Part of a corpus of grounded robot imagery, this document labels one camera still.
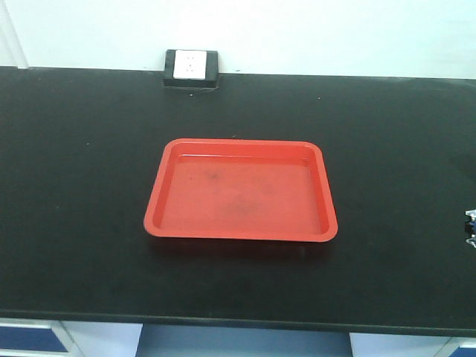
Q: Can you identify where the white socket black box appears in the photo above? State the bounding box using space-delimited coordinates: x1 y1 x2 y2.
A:
163 49 219 89

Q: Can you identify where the red plastic tray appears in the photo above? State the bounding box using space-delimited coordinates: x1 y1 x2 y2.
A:
144 138 338 242

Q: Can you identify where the yellow mushroom push button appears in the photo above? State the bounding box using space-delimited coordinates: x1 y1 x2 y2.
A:
465 210 476 248

